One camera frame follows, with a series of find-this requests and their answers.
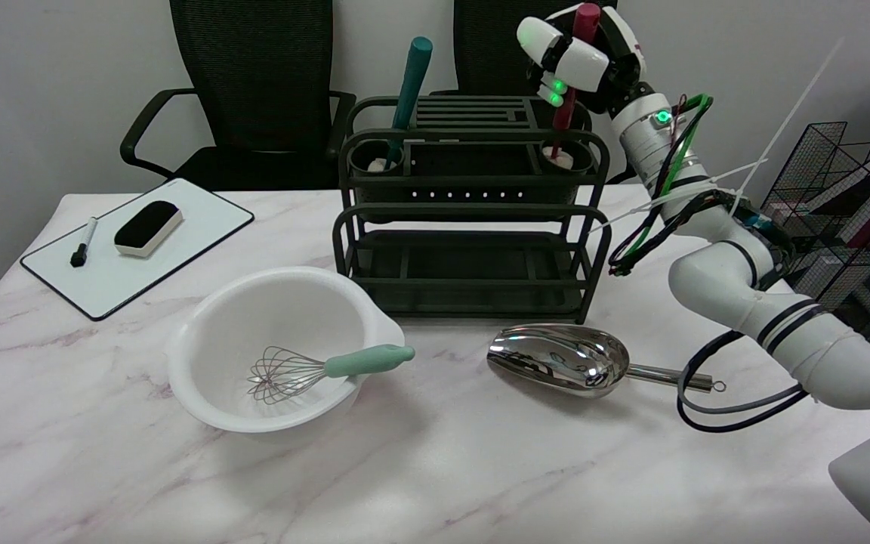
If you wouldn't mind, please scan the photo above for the black looped cable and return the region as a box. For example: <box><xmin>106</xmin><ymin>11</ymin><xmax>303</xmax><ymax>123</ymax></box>
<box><xmin>676</xmin><ymin>311</ymin><xmax>870</xmax><ymax>434</ymax></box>

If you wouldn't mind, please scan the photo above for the dark green dish rack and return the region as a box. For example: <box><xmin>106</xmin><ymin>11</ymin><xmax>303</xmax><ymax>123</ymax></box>
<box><xmin>332</xmin><ymin>94</ymin><xmax>614</xmax><ymax>325</ymax></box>

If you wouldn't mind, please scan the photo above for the black whiteboard marker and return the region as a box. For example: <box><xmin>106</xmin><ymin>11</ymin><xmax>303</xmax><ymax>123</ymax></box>
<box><xmin>69</xmin><ymin>217</ymin><xmax>101</xmax><ymax>268</ymax></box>

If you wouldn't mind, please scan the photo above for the pink sponge bottle brush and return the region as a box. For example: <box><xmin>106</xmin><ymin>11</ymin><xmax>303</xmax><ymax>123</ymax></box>
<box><xmin>540</xmin><ymin>2</ymin><xmax>603</xmax><ymax>174</ymax></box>

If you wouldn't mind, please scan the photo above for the small whiteboard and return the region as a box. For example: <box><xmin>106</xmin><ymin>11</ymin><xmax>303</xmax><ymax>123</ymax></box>
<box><xmin>20</xmin><ymin>178</ymin><xmax>256</xmax><ymax>322</ymax></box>

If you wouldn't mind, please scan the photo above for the black mesh office chair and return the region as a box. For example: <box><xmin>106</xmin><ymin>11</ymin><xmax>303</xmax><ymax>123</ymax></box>
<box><xmin>119</xmin><ymin>0</ymin><xmax>359</xmax><ymax>191</ymax></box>
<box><xmin>429</xmin><ymin>0</ymin><xmax>643</xmax><ymax>187</ymax></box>

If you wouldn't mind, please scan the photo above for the shiny steel scoop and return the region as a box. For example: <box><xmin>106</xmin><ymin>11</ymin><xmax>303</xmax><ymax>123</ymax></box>
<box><xmin>486</xmin><ymin>323</ymin><xmax>728</xmax><ymax>400</ymax></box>

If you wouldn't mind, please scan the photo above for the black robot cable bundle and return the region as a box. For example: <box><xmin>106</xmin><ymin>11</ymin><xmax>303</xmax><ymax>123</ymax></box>
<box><xmin>606</xmin><ymin>94</ymin><xmax>798</xmax><ymax>278</ymax></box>

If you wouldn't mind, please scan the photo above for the white zip tie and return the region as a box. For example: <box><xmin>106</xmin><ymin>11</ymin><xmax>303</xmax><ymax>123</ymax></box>
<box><xmin>588</xmin><ymin>158</ymin><xmax>770</xmax><ymax>233</ymax></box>
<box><xmin>728</xmin><ymin>36</ymin><xmax>845</xmax><ymax>218</ymax></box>

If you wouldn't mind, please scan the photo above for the green robot cable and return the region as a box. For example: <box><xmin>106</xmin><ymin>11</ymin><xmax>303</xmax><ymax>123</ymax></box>
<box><xmin>616</xmin><ymin>94</ymin><xmax>713</xmax><ymax>267</ymax></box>

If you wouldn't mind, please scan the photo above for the white mixing bowl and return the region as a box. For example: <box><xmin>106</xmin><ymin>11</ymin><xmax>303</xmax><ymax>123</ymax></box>
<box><xmin>165</xmin><ymin>266</ymin><xmax>408</xmax><ymax>434</ymax></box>

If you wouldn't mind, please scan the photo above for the black and white eraser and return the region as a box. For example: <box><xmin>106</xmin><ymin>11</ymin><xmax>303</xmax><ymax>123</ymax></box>
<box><xmin>114</xmin><ymin>200</ymin><xmax>184</xmax><ymax>259</ymax></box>

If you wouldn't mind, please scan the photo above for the teal sponge bottle brush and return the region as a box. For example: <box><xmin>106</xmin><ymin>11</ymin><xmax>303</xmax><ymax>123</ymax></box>
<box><xmin>369</xmin><ymin>36</ymin><xmax>435</xmax><ymax>174</ymax></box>

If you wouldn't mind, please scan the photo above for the black wire mesh basket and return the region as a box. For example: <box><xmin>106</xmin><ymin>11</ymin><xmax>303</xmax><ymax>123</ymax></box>
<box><xmin>760</xmin><ymin>121</ymin><xmax>870</xmax><ymax>341</ymax></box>

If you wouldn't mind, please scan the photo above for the whisk with mint handle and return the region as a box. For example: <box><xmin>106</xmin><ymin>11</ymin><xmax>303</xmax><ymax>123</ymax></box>
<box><xmin>247</xmin><ymin>344</ymin><xmax>416</xmax><ymax>406</ymax></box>

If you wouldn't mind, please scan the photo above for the grey looped cable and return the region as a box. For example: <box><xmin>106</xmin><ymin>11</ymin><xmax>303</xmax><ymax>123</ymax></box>
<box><xmin>682</xmin><ymin>354</ymin><xmax>807</xmax><ymax>416</ymax></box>

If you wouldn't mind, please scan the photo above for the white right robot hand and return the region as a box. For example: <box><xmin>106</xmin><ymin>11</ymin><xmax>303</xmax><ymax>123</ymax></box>
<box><xmin>516</xmin><ymin>2</ymin><xmax>646</xmax><ymax>116</ymax></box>

